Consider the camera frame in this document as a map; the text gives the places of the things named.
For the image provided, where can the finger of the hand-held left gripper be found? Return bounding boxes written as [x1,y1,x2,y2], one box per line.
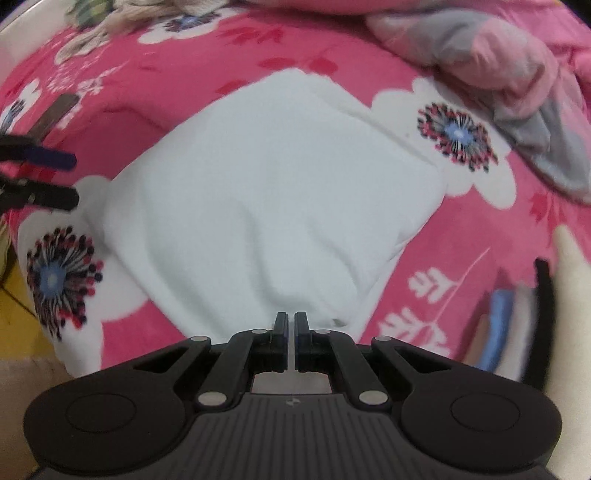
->
[0,178,80,212]
[0,134,78,171]

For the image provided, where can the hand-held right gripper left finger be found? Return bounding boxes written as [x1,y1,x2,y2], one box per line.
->
[134,311,289,411]

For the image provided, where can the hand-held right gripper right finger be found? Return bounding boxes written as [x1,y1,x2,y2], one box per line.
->
[294,311,453,409]

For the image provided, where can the white shirt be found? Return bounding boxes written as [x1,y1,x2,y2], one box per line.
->
[76,68,448,340]

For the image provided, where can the multicoloured cloth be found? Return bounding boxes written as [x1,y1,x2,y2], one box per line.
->
[69,0,116,28]

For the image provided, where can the pink floral bed blanket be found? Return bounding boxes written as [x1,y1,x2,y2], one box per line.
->
[0,0,591,384]

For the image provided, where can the blue cloth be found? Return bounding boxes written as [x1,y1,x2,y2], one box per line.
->
[478,288,511,372]

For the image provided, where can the pink white grey quilt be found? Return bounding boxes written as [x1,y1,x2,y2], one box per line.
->
[367,8,591,206]

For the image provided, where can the white bed rail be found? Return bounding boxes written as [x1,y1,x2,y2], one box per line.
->
[0,0,51,88]

